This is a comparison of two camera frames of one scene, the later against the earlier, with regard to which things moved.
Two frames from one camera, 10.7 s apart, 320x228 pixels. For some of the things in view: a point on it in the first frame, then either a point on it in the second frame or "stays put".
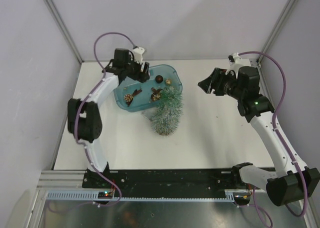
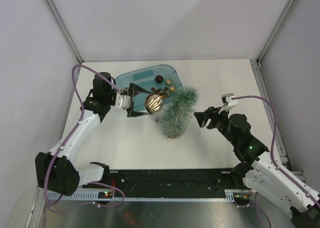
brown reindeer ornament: [156, 95] to [160, 92]
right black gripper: [219, 75] to [212, 113]
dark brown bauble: [159, 79] stays put
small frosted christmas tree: [169, 112] to [178, 113]
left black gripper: [141, 77] to [131, 113]
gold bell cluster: [168, 81] stays put
